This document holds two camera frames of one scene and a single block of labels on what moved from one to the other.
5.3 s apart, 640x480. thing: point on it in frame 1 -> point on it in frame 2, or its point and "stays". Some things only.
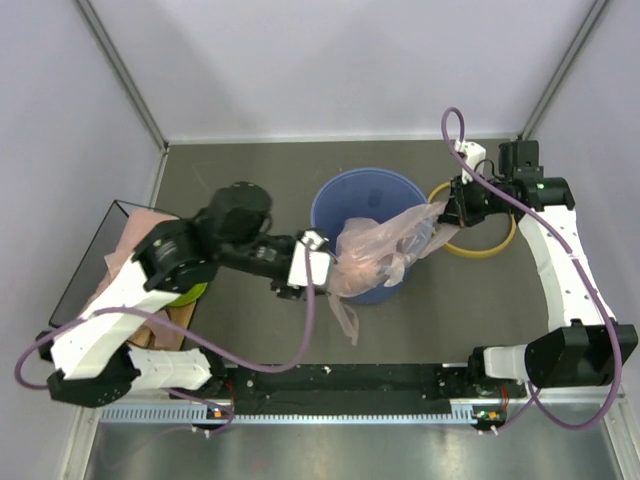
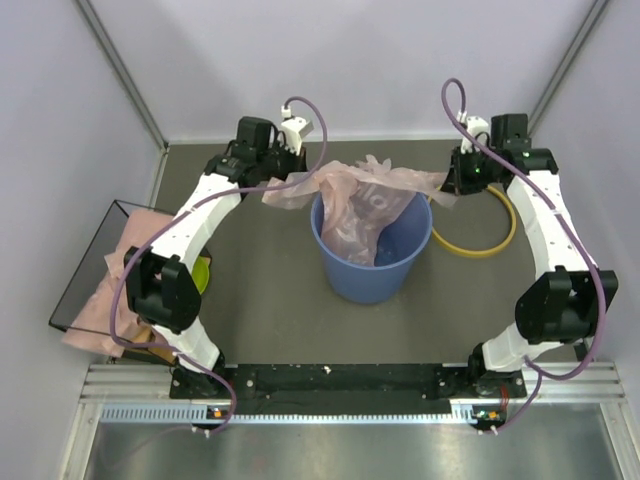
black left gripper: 286,289 -> 297,163
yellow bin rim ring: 487,254 stays
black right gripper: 457,210 -> 456,182
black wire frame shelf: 92,267 stays
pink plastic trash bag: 367,254 -> 359,199
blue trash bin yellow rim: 373,193 -> 399,247
